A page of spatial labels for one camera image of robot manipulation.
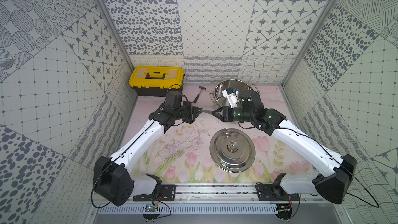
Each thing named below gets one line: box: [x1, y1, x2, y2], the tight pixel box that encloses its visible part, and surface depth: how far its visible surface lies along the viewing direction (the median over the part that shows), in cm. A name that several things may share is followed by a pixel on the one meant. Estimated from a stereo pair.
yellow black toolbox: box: [128, 65, 185, 97], surface depth 104 cm
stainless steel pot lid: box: [209, 127, 257, 173], surface depth 88 cm
